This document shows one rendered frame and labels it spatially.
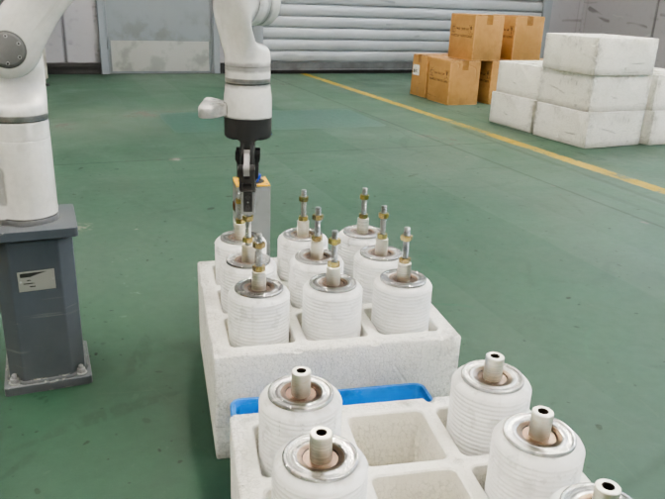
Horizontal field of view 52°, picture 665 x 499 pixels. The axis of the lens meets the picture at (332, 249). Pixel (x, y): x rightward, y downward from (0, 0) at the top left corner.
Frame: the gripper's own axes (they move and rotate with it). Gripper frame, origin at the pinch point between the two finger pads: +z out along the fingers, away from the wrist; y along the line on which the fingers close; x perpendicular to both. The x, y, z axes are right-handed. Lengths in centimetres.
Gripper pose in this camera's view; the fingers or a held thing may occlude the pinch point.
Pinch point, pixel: (247, 201)
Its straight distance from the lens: 113.9
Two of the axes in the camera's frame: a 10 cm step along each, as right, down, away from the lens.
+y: -0.7, -3.5, 9.3
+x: -10.0, -0.1, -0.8
